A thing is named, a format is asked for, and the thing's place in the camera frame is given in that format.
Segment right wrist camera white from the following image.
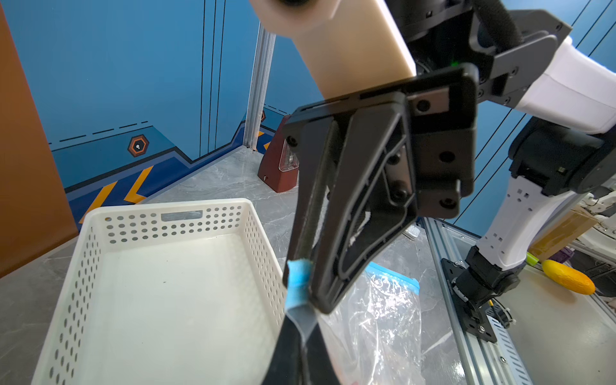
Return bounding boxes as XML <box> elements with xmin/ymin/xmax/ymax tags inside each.
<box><xmin>251</xmin><ymin>0</ymin><xmax>417</xmax><ymax>99</ymax></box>

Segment aluminium front rail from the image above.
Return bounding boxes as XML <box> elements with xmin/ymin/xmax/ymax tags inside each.
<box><xmin>423</xmin><ymin>219</ymin><xmax>615</xmax><ymax>384</ymax></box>

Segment white perforated plastic basket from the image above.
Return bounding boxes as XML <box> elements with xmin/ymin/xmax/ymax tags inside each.
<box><xmin>33</xmin><ymin>198</ymin><xmax>286</xmax><ymax>384</ymax></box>

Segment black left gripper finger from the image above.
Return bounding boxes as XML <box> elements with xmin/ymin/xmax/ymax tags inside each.
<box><xmin>261</xmin><ymin>314</ymin><xmax>339</xmax><ymax>385</ymax></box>

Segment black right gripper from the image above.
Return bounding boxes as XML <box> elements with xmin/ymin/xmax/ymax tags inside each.
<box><xmin>286</xmin><ymin>1</ymin><xmax>570</xmax><ymax>314</ymax></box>

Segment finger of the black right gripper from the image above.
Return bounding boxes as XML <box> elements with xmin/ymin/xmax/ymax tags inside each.
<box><xmin>283</xmin><ymin>117</ymin><xmax>340</xmax><ymax>289</ymax></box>

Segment yellow mango outside cell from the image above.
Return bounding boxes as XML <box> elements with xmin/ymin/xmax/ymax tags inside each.
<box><xmin>542</xmin><ymin>260</ymin><xmax>596</xmax><ymax>295</ymax></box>

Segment aluminium corner post right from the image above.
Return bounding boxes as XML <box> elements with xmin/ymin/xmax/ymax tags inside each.
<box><xmin>243</xmin><ymin>24</ymin><xmax>276</xmax><ymax>151</ymax></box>

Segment red wedge metronome box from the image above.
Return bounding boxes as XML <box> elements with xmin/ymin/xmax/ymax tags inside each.
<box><xmin>258</xmin><ymin>115</ymin><xmax>298</xmax><ymax>193</ymax></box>

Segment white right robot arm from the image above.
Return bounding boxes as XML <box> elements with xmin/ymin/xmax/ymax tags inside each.
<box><xmin>280</xmin><ymin>1</ymin><xmax>615</xmax><ymax>342</ymax></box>

